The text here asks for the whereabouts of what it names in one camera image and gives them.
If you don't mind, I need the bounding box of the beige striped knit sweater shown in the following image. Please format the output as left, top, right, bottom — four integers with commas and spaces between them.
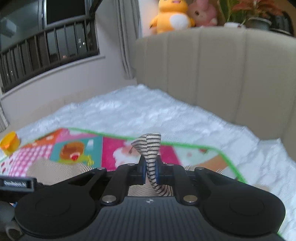
26, 133, 228, 196

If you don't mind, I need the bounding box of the left hand on gripper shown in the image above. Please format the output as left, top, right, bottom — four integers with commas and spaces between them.
1, 201, 22, 240

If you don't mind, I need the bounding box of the colourful cartoon play mat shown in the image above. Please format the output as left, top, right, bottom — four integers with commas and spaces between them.
1, 128, 245, 182

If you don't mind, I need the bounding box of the orange yellow plastic cup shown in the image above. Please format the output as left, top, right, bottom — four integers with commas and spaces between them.
1, 132, 20, 156

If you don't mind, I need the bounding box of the white quilted bed cover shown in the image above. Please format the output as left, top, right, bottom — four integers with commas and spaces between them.
9, 85, 295, 240

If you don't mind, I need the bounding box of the beige padded headboard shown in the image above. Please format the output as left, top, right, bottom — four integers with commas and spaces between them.
134, 27, 295, 145

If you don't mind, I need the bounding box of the grey curtain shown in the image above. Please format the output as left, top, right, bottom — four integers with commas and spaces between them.
114, 0, 140, 80

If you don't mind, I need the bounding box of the dark window with railing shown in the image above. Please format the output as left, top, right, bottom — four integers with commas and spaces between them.
1, 0, 101, 93

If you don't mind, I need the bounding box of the yellow plush toy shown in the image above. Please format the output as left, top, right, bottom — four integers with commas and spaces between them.
149, 0, 196, 34

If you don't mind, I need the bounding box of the white plant pot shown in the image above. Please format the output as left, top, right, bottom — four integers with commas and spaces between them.
224, 22, 246, 29

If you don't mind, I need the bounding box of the pink plush toy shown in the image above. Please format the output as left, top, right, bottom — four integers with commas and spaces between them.
188, 0, 218, 27

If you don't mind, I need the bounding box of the potted plant with red leaves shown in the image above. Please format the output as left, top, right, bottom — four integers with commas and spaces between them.
217, 0, 282, 30

